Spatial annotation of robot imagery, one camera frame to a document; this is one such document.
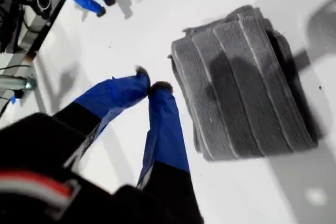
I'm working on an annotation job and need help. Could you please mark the blue tape piece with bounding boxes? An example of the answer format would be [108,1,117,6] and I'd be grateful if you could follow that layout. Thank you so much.
[10,94,25,106]

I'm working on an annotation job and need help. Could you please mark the grey striped towel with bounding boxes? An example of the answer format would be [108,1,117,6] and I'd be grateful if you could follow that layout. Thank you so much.
[167,5,325,162]

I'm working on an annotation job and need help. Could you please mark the grey metal tube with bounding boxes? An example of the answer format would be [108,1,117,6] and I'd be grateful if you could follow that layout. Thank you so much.
[0,75,37,90]

